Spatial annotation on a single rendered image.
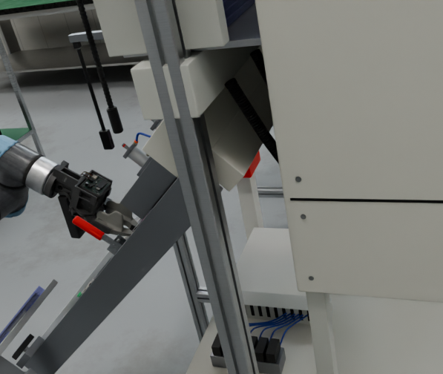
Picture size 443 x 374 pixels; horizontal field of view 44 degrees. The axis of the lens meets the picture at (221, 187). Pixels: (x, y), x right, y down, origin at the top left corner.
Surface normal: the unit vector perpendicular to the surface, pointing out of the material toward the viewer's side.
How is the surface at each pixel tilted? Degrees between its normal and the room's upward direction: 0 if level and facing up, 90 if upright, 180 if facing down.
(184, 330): 0
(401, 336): 0
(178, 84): 90
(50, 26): 90
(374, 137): 90
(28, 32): 90
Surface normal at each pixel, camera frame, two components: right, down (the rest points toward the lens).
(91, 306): -0.32, 0.51
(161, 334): -0.18, -0.86
